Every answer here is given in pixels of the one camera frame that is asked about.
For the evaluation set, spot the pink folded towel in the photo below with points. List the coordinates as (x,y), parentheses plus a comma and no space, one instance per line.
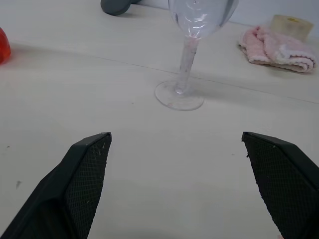
(271,49)

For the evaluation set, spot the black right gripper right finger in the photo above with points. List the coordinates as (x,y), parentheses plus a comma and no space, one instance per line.
(286,184)

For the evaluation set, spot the dark grey rounded object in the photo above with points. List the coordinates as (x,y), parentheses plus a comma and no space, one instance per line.
(115,6)

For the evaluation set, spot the clear plastic wine glass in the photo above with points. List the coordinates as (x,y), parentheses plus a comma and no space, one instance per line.
(187,62)

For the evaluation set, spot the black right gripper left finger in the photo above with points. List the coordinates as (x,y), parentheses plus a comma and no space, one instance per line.
(62,194)

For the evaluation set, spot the orange soda bottle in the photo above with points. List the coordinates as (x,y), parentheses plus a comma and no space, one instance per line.
(3,47)

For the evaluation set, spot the beige tape roll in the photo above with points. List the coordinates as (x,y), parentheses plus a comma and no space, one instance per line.
(294,26)

